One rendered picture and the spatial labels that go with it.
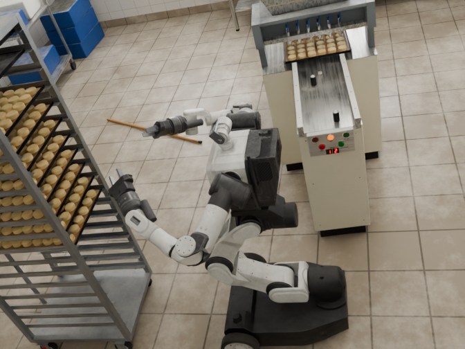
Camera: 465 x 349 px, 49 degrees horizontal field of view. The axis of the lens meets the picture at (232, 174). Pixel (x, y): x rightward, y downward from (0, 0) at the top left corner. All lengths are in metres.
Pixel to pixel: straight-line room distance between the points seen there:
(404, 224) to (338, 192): 0.54
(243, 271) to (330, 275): 0.44
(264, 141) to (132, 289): 1.46
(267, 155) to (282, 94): 1.39
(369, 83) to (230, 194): 1.71
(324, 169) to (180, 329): 1.23
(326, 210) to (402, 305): 0.67
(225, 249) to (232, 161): 0.61
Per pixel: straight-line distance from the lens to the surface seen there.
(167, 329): 3.10
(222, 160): 2.04
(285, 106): 3.41
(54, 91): 2.46
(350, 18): 3.26
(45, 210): 2.30
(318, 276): 2.63
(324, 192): 2.96
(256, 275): 2.63
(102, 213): 2.89
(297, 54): 3.31
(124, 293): 3.17
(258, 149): 2.04
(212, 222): 1.88
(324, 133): 2.67
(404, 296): 2.98
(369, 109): 3.49
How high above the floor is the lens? 2.42
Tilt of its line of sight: 39 degrees down
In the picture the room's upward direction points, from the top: 17 degrees counter-clockwise
